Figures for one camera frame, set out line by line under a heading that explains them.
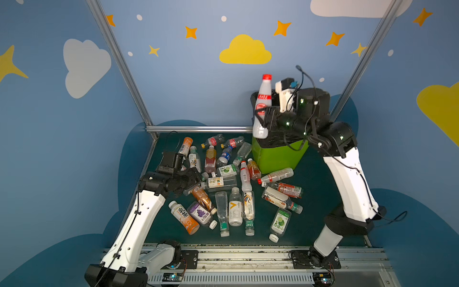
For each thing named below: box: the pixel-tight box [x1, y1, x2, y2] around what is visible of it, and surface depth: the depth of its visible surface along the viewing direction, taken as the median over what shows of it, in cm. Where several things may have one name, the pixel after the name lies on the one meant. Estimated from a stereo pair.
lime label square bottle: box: [218, 164, 238, 182], surface depth 101 cm
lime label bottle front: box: [268, 207, 292, 244], surface depth 83 cm
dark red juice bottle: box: [204, 144, 217, 174], surface depth 103 cm
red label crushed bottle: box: [261, 181, 303, 199], surface depth 92 cm
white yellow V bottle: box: [228, 186, 244, 227], surface depth 85 cm
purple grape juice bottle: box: [186, 200, 219, 231], surface depth 86 cm
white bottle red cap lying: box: [257, 167, 295, 185], surface depth 99 cm
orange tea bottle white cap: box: [247, 157, 262, 181], surface depth 101 cm
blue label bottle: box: [216, 145, 234, 169], surface depth 107 cm
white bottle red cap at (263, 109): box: [252, 74, 273, 139], surface depth 57 cm
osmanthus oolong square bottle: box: [200, 175, 238, 190], surface depth 95 cm
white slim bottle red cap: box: [240, 160, 253, 192], surface depth 97 cm
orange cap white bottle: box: [178, 136, 194, 158], surface depth 113 cm
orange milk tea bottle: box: [168, 200, 201, 235], surface depth 84 cm
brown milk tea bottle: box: [190, 185, 217, 215], surface depth 90 cm
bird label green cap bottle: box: [242, 191, 255, 237], surface depth 85 cm
